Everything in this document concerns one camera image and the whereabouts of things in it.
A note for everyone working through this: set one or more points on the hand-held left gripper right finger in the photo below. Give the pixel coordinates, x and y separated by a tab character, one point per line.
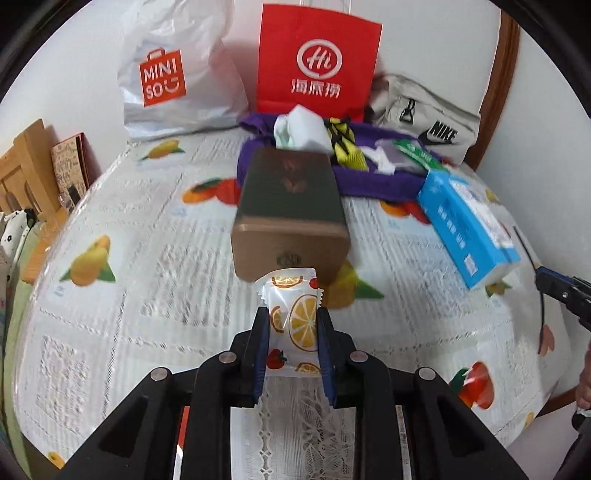
325	355

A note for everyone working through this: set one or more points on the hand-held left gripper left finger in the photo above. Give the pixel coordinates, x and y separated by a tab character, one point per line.
261	350

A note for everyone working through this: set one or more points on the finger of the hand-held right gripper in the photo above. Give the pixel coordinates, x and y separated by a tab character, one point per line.
554	280

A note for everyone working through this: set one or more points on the fruit print snack packet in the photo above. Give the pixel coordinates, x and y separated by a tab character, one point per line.
295	318

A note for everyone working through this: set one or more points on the green wet wipe packet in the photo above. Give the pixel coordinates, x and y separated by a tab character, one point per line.
415	152

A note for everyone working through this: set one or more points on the white tissue paper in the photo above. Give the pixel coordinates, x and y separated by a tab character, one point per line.
381	165

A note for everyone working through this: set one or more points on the white foam block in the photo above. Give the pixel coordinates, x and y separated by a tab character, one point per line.
307	124

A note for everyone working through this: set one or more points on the person's right hand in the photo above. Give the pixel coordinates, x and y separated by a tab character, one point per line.
584	387

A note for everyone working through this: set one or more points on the blue tissue pack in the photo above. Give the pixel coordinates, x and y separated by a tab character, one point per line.
461	230

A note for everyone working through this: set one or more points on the purple towel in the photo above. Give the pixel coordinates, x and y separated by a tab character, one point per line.
378	187

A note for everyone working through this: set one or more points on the beige waist bag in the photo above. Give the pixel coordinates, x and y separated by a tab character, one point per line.
443	120

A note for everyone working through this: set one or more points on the wooden nightstand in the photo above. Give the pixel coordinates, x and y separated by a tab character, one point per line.
39	251

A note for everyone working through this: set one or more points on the green bed sheet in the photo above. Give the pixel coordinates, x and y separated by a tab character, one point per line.
14	346

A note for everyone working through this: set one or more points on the brown patterned book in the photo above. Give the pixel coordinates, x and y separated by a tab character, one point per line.
69	161

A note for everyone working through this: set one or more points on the white spotted plush toy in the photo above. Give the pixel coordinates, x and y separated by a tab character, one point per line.
14	235

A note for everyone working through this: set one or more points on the white plastic shopping bag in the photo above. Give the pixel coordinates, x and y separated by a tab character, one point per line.
184	46

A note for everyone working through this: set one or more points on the red paper carrier bag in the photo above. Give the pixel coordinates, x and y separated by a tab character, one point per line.
318	37

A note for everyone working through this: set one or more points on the brown wooden door frame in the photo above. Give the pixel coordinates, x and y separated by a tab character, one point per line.
501	69

